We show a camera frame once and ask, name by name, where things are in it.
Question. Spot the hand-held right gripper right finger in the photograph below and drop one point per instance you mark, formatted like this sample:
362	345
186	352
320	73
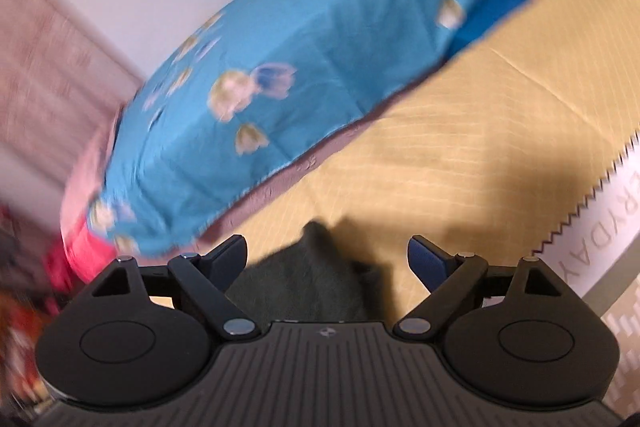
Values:
427	262

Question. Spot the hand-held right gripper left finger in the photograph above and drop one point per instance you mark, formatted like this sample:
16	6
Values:
227	259

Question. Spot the dark green sweater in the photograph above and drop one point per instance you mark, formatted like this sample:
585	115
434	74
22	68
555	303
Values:
300	277

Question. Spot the yellow quilted blanket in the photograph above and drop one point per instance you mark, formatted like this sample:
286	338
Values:
475	132

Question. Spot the white printed cloth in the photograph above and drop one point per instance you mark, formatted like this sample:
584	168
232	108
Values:
600	227

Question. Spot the pink zigzag blanket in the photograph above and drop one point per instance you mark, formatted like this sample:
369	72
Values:
627	332

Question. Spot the blue floral bed sheet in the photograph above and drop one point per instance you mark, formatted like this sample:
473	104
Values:
310	57

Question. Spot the dark blue cloth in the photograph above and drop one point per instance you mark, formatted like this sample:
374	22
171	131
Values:
492	17

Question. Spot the pink floral curtain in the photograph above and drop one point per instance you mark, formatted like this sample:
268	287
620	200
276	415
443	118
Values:
45	72

